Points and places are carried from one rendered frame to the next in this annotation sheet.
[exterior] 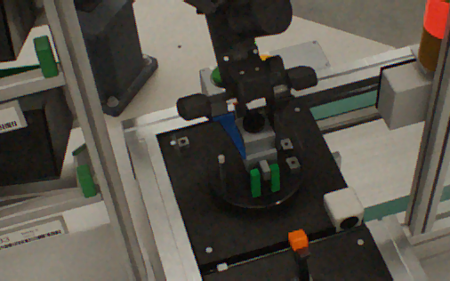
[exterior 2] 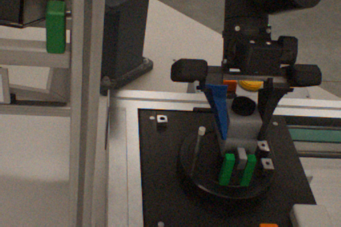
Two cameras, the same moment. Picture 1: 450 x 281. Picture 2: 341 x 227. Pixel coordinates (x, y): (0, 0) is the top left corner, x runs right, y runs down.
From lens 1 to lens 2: 42 cm
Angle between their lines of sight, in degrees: 11
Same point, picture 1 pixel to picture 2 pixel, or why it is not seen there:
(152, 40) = (153, 49)
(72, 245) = (24, 190)
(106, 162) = not seen: outside the picture
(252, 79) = (262, 48)
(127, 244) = (82, 154)
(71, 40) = not seen: outside the picture
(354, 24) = not seen: hidden behind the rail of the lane
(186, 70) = not seen: hidden behind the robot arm
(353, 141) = (320, 171)
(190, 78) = (177, 85)
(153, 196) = (118, 159)
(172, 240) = (126, 206)
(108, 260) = (53, 214)
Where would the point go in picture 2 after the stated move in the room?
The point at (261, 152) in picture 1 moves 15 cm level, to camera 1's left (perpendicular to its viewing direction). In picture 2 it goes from (242, 138) to (129, 116)
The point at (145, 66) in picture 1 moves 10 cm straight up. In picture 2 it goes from (142, 64) to (147, 22)
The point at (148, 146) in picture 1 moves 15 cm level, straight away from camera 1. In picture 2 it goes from (127, 115) to (131, 60)
